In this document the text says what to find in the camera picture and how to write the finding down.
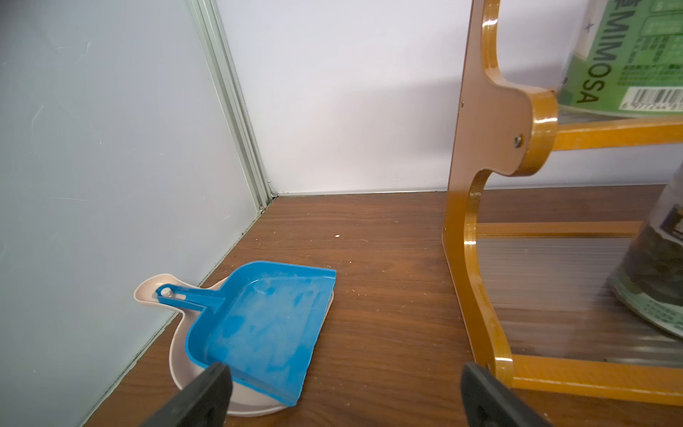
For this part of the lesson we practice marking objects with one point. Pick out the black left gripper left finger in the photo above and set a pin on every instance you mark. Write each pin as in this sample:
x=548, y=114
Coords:
x=202, y=403

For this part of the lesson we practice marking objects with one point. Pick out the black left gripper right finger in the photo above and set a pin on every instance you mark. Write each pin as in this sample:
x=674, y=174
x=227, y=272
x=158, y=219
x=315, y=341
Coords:
x=487, y=402

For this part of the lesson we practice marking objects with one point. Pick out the green mimosa seed jar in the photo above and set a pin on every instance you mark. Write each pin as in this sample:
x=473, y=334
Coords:
x=627, y=61

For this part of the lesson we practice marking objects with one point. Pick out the white-lid jar bottom left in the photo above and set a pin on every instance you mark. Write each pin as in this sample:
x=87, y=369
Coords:
x=648, y=280

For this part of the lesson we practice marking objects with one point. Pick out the blue plastic dustpan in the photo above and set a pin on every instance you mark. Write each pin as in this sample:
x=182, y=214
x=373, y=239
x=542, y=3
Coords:
x=261, y=325

